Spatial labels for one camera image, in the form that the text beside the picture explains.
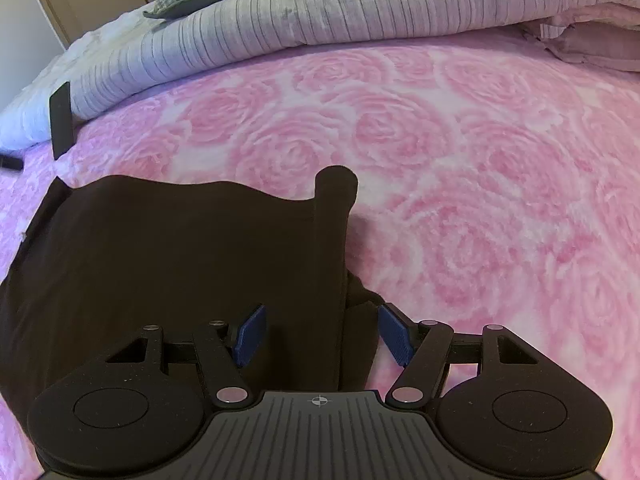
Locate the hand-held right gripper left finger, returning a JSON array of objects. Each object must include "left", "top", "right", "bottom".
[{"left": 106, "top": 303, "right": 267, "bottom": 409}]

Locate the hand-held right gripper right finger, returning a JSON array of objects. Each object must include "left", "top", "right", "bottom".
[{"left": 378, "top": 304, "right": 541, "bottom": 409}]

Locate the black garment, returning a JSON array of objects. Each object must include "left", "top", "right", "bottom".
[{"left": 0, "top": 165, "right": 379, "bottom": 443}]

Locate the pink floral blanket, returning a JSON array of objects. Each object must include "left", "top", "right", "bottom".
[{"left": 0, "top": 27, "right": 640, "bottom": 480}]

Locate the white striped quilt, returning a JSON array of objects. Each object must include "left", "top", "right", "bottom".
[{"left": 64, "top": 0, "right": 640, "bottom": 122}]

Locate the mauve folded sheet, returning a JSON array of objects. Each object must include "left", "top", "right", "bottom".
[{"left": 520, "top": 2, "right": 640, "bottom": 74}]

